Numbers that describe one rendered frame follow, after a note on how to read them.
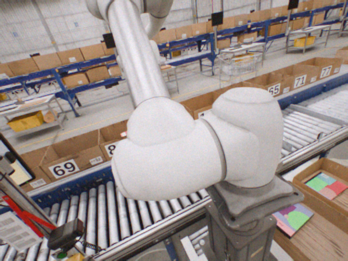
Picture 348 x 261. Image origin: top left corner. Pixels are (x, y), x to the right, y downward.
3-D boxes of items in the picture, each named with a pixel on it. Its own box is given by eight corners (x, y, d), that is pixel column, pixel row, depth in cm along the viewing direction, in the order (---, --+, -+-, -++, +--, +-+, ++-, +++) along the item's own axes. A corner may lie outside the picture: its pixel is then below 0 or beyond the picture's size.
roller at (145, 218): (146, 235, 94) (143, 230, 92) (131, 175, 137) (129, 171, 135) (154, 230, 95) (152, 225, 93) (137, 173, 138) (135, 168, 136)
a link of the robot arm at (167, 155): (237, 179, 30) (113, 225, 26) (211, 184, 45) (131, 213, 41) (135, -50, 55) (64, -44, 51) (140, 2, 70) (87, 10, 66)
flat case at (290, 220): (314, 215, 81) (314, 213, 80) (290, 238, 75) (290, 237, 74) (285, 196, 92) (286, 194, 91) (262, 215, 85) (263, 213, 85)
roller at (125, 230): (124, 246, 91) (120, 242, 88) (116, 182, 134) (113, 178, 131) (132, 242, 92) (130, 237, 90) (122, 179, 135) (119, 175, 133)
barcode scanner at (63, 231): (91, 241, 67) (74, 229, 61) (62, 258, 65) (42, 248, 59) (91, 227, 73) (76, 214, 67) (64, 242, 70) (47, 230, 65)
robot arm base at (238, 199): (307, 188, 43) (312, 173, 41) (232, 218, 39) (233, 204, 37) (258, 150, 59) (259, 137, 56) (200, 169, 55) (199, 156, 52)
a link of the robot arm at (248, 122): (292, 176, 41) (315, 89, 30) (227, 202, 37) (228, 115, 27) (248, 143, 55) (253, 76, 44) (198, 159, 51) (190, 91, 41)
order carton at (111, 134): (107, 162, 129) (98, 144, 120) (106, 143, 153) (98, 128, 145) (154, 144, 139) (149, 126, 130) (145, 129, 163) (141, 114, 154)
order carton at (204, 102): (195, 128, 148) (193, 111, 140) (181, 117, 173) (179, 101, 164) (231, 115, 158) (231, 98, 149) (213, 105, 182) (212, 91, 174)
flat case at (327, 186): (347, 188, 91) (348, 186, 90) (326, 205, 85) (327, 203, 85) (319, 173, 102) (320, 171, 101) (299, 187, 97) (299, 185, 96)
